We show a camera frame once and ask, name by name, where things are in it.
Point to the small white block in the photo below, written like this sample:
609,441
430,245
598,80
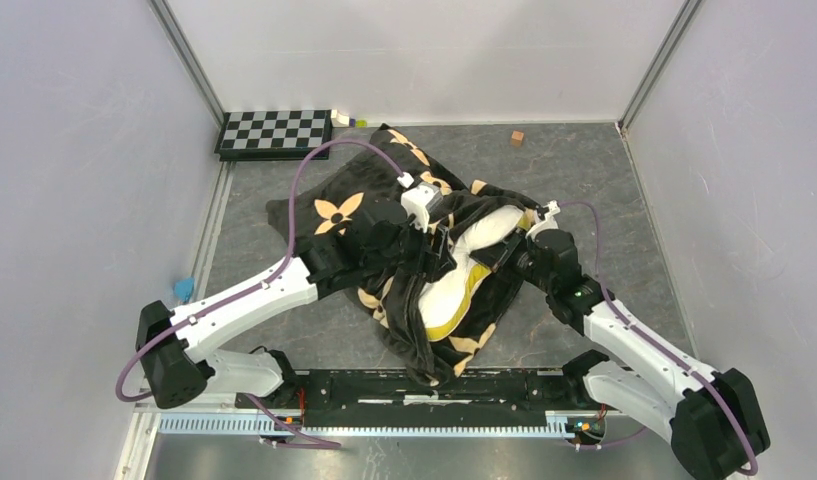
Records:
340,120

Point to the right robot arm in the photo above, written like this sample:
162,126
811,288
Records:
711,420

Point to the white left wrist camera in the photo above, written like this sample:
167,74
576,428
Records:
418,199

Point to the blue clip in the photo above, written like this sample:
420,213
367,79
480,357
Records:
183,290

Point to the small wooden cube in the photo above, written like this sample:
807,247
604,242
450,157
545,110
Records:
517,138

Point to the black white checkerboard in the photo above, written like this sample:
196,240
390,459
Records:
272,135

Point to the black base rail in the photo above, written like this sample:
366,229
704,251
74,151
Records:
512,397

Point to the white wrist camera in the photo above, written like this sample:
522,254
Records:
544,219
418,199

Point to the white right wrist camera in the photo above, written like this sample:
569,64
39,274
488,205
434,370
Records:
544,219

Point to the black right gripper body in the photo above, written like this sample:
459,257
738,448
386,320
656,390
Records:
523,260

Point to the white pillow with yellow edge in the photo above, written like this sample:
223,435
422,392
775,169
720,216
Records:
444,303

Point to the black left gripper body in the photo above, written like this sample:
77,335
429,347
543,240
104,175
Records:
412,253

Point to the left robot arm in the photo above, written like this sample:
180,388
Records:
179,350

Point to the white toothed cable duct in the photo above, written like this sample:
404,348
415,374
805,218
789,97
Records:
257,423

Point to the black pillowcase with yellow flowers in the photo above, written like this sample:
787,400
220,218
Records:
391,296

